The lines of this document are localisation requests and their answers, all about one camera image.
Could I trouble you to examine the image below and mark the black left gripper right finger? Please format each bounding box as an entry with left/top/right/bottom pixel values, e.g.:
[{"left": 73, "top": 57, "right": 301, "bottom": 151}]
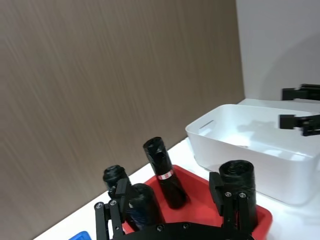
[{"left": 209, "top": 171, "right": 251, "bottom": 230}]

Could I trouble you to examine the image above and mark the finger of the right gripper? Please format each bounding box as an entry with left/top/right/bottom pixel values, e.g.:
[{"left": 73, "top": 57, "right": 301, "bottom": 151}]
[
  {"left": 279, "top": 113, "right": 320, "bottom": 137},
  {"left": 282, "top": 84, "right": 320, "bottom": 102}
]

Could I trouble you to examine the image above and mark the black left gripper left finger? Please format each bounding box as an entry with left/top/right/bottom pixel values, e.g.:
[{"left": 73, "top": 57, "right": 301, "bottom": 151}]
[{"left": 94, "top": 178, "right": 131, "bottom": 240}]

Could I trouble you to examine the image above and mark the red plastic tray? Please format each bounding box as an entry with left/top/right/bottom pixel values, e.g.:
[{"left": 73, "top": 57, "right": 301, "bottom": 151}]
[{"left": 121, "top": 164, "right": 273, "bottom": 237}]

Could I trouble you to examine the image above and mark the blue plastic object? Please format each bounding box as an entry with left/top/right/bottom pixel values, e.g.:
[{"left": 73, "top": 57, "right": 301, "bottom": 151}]
[{"left": 67, "top": 231, "right": 92, "bottom": 240}]

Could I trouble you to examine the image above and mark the white plastic bin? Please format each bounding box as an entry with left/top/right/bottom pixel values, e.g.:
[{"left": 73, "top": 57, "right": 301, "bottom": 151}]
[{"left": 185, "top": 98, "right": 320, "bottom": 206}]

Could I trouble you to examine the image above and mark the black bag roll, red-white label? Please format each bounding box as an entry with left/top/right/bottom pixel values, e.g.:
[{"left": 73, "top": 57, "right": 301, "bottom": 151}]
[{"left": 142, "top": 136, "right": 191, "bottom": 210}]

